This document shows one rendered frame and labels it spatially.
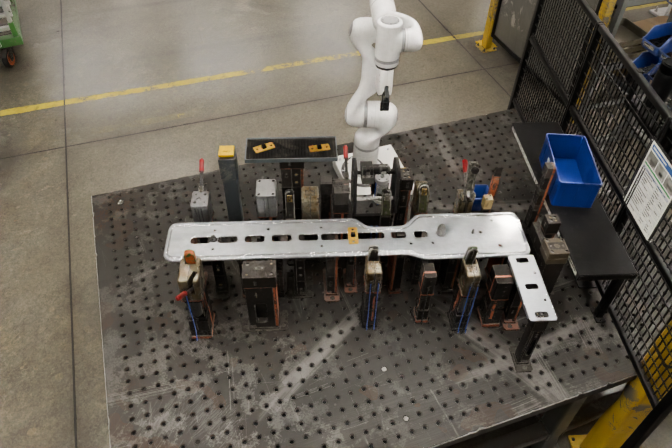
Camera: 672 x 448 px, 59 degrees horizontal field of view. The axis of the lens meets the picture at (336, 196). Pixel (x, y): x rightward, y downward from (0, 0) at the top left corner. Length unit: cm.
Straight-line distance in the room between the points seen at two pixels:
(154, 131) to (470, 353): 294
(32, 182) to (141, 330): 211
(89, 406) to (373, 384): 149
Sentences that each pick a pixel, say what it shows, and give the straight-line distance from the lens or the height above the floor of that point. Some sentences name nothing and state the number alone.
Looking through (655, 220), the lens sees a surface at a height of 124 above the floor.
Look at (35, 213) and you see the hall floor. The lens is 414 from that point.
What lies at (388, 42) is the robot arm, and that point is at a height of 171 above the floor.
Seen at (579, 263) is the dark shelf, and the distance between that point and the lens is 234.
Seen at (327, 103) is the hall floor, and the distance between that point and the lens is 463.
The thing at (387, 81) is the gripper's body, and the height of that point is 156.
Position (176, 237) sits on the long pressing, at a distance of 233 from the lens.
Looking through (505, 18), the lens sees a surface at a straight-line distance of 523.
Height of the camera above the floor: 269
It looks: 44 degrees down
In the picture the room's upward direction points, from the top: 1 degrees clockwise
